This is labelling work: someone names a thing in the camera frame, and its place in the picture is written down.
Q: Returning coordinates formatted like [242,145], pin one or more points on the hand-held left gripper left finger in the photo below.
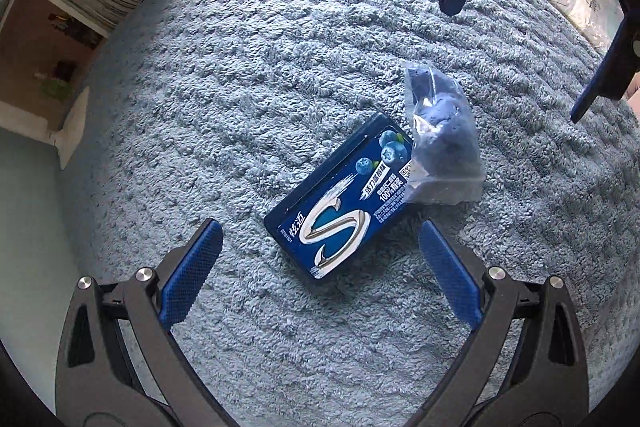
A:
[192,267]

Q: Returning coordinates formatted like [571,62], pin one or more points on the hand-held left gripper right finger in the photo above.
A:
[450,274]

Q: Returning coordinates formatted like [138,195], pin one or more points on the dark blue chewing gum pack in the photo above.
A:
[340,207]

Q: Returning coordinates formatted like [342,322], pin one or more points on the clear bag with blue contents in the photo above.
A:
[445,142]

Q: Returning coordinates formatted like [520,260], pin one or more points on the blue fleece blanket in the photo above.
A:
[250,82]

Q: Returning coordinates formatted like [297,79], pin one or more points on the small green shelf item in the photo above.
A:
[54,88]

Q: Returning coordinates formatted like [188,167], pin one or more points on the wooden bookshelf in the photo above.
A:
[30,32]

